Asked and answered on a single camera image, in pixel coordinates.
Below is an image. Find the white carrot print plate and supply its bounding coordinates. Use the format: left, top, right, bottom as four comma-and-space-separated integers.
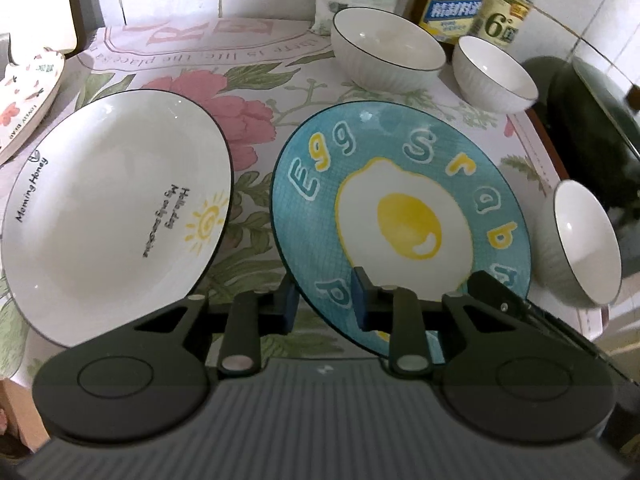
0, 46, 66, 167

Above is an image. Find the clear vinegar bottle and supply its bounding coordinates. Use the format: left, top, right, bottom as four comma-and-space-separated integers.
470, 0, 548, 50

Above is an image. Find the floral tablecloth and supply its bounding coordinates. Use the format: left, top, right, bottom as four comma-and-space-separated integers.
0, 16, 607, 382

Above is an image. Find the glass wok lid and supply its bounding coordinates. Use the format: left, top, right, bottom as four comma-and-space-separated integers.
570, 56, 640, 173

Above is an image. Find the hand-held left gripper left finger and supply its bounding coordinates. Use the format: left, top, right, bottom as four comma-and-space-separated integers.
132, 272, 300, 377

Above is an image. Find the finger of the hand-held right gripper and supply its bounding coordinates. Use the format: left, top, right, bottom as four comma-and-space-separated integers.
466, 270, 532, 322

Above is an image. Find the yellow label oil bottle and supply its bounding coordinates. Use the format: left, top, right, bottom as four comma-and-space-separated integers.
419, 0, 498, 45

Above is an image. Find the dark wok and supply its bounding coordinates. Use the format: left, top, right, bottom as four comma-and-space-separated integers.
520, 55, 640, 223

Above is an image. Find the white cutting board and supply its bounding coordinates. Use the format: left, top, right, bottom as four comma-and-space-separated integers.
0, 0, 108, 58

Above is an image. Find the blue egg print plate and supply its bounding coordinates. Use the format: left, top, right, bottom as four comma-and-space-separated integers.
270, 101, 532, 365

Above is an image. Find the white sun print plate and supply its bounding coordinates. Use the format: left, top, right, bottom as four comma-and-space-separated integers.
0, 89, 235, 350

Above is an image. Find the small white ribbed bowl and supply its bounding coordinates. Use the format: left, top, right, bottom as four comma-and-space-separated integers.
452, 35, 539, 114
536, 179, 623, 309

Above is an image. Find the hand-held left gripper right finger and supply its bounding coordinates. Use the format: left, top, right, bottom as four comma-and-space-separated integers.
351, 266, 501, 377

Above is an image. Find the large white ribbed bowl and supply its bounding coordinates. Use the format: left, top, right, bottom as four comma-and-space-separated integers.
332, 7, 447, 95

